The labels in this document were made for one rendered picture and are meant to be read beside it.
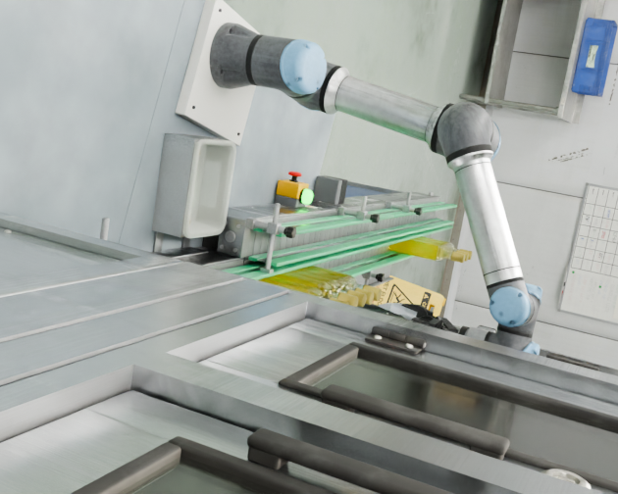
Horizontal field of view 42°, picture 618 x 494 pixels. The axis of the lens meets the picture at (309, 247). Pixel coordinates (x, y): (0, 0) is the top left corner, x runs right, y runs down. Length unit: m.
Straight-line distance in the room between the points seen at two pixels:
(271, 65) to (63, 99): 0.50
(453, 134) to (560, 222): 6.11
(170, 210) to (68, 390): 1.26
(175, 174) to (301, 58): 0.38
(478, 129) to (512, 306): 0.36
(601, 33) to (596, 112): 0.87
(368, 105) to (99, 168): 0.63
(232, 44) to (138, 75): 0.26
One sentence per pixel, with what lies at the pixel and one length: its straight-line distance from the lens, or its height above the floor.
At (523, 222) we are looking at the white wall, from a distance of 7.81.
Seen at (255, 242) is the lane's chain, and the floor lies 0.88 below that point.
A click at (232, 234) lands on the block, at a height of 0.86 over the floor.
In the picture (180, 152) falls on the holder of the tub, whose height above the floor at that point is 0.80.
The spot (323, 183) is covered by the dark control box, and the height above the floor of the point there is 0.78.
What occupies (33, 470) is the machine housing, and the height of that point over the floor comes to 1.48.
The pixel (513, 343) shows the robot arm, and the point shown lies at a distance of 1.76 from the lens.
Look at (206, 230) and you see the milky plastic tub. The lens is 1.90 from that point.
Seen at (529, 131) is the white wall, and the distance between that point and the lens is 7.80.
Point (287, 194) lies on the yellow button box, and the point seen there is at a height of 0.79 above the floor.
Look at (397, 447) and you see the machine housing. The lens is 0.58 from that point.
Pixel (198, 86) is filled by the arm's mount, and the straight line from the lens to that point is 1.88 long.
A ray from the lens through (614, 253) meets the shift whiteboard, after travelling 7.73.
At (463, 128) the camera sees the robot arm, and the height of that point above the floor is 1.38.
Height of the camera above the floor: 1.77
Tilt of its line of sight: 22 degrees down
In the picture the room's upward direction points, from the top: 104 degrees clockwise
